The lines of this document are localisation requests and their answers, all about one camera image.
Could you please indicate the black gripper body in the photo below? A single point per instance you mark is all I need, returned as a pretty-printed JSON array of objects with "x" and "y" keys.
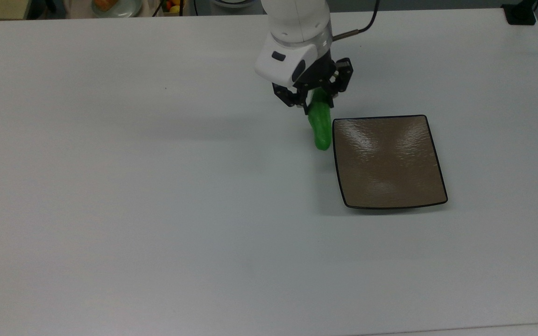
[{"x": 316, "y": 72}]

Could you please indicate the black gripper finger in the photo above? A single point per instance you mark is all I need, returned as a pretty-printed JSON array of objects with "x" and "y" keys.
[
  {"x": 343, "y": 74},
  {"x": 291, "y": 97}
]

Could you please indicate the green chili pepper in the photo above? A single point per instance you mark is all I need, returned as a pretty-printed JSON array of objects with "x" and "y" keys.
[{"x": 321, "y": 126}]

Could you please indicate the brown square ceramic plate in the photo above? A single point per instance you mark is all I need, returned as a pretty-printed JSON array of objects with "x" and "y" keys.
[{"x": 388, "y": 161}]

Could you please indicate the pale plate with bread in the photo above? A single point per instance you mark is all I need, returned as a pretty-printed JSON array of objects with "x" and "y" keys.
[{"x": 119, "y": 8}]

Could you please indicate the black table corner clamp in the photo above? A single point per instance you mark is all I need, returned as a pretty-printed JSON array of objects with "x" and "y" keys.
[{"x": 520, "y": 14}]

